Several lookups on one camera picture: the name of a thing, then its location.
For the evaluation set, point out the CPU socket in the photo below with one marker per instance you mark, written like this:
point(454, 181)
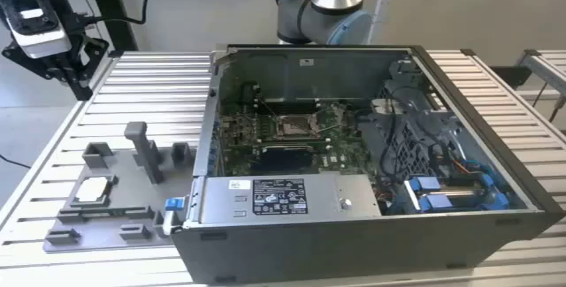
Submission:
point(291, 128)

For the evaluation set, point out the green motherboard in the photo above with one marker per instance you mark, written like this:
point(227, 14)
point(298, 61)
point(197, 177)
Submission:
point(345, 148)

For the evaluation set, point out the RAM slot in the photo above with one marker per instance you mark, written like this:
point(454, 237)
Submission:
point(274, 142)

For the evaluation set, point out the black box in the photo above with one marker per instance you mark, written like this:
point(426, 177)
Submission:
point(509, 76)

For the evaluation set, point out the blue disk carrier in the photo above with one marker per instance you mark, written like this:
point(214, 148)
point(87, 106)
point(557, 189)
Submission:
point(427, 183)
point(439, 201)

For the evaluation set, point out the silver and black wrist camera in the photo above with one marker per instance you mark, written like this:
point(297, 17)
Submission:
point(40, 43)

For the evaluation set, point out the grey plastic drive cage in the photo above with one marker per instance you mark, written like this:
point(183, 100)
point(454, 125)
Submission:
point(406, 141)

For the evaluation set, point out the black open PC case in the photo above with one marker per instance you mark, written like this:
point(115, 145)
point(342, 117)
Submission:
point(310, 254)

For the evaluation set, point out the silver square CPU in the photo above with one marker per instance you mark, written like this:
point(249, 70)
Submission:
point(92, 190)

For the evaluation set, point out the thin black rod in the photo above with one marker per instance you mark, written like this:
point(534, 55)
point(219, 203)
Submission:
point(540, 94)

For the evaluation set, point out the black frame post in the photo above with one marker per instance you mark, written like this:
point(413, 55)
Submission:
point(115, 8)

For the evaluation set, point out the thin metal locking lever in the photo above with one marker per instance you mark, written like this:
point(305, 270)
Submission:
point(329, 127)

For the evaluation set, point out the aluminium frame table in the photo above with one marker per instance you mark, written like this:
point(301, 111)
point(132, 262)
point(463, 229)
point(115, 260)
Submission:
point(541, 65)

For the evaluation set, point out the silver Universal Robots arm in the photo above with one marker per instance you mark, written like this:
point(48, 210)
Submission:
point(318, 18)

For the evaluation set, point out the black graphics card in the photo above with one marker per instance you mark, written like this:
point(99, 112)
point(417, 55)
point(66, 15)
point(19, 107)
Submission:
point(283, 161)

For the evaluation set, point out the silver power supply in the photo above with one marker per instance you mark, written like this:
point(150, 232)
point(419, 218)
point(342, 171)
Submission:
point(221, 201)

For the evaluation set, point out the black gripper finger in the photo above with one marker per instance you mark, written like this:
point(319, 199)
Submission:
point(35, 68)
point(95, 55)

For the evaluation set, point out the hard disk in blue carrier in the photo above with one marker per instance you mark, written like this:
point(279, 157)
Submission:
point(174, 203)

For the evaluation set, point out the grey parts rack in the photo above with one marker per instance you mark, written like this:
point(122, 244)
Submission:
point(132, 181)

